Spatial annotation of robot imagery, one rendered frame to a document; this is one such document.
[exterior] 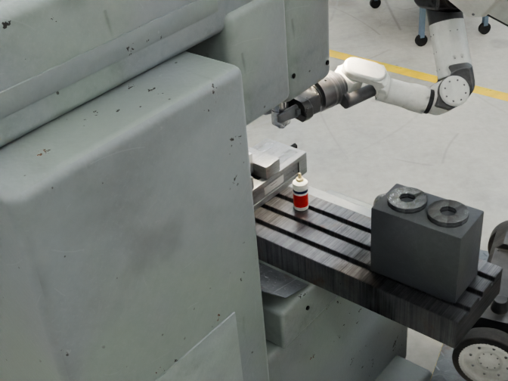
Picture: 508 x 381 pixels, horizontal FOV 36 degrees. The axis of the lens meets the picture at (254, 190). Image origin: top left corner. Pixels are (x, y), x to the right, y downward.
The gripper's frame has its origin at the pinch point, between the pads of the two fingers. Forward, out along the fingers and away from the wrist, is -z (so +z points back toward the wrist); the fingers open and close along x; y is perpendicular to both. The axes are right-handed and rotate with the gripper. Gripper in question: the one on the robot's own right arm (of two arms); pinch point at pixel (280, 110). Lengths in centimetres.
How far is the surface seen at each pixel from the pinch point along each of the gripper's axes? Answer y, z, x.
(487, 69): 126, 260, -138
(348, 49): 125, 222, -221
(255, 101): -16.1, -19.0, 17.2
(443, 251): 18, 5, 49
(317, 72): -11.8, 4.8, 9.2
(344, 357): 78, 6, 15
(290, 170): 27.4, 10.4, -11.5
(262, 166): 20.7, -0.1, -9.9
